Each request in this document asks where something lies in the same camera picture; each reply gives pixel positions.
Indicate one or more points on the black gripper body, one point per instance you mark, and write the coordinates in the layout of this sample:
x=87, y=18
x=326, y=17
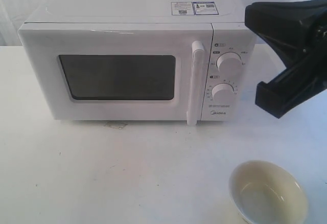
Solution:
x=314, y=63

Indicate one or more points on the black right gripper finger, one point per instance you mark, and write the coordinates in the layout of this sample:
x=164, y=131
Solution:
x=291, y=87

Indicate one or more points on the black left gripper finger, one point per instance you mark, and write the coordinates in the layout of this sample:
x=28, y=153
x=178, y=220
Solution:
x=291, y=29

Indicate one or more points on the white ceramic bowl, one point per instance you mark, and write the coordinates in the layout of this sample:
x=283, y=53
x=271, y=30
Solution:
x=263, y=192

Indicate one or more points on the white microwave door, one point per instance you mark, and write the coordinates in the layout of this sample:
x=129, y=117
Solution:
x=146, y=72

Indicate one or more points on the white microwave oven body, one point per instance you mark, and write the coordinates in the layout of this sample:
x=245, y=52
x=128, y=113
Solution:
x=230, y=34

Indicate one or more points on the upper white control knob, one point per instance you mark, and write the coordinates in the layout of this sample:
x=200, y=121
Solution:
x=229, y=63

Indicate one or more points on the lower white timer knob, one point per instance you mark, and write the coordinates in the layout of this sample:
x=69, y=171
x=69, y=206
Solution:
x=222, y=92

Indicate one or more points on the blue white warning sticker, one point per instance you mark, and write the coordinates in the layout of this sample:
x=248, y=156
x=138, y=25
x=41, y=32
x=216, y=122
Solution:
x=194, y=8

